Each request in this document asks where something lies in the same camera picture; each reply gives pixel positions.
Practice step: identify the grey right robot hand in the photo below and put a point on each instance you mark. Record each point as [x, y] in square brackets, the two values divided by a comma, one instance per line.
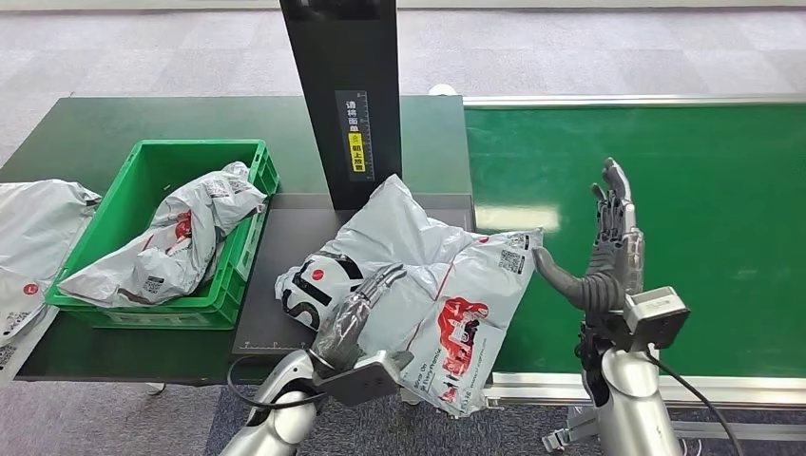
[614, 258]

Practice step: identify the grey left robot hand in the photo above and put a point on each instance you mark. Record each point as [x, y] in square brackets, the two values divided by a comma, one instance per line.
[345, 330]

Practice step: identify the grey package with red print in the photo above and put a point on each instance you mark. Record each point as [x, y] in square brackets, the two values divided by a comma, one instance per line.
[453, 277]

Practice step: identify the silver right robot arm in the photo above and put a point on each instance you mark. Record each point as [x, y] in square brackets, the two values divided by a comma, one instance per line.
[629, 403]

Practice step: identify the green conveyor belt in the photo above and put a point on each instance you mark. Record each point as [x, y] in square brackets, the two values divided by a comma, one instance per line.
[705, 208]

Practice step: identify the grey crumpled courier package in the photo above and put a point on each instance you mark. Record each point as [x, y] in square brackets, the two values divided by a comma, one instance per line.
[189, 220]

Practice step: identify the black inbound scanner machine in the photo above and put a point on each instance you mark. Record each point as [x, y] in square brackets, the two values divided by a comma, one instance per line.
[343, 94]

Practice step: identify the flat white courier package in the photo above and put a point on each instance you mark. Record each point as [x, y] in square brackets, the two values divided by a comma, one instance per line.
[22, 355]

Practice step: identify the plain white courier package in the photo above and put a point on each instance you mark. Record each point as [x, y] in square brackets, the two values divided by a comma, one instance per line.
[38, 226]

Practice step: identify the green plastic crate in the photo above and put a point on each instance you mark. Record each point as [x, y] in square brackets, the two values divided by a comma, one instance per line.
[135, 182]

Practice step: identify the dark green table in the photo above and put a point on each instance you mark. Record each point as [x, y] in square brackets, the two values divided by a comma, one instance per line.
[75, 132]

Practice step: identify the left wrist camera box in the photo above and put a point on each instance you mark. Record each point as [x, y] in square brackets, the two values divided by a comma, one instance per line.
[368, 381]

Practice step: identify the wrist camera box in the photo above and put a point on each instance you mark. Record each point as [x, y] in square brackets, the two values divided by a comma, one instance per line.
[658, 318]
[368, 381]

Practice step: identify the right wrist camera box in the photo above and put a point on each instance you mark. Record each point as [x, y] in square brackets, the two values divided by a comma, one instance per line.
[658, 318]

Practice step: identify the aluminium conveyor frame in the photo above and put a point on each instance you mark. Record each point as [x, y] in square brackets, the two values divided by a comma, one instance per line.
[629, 100]

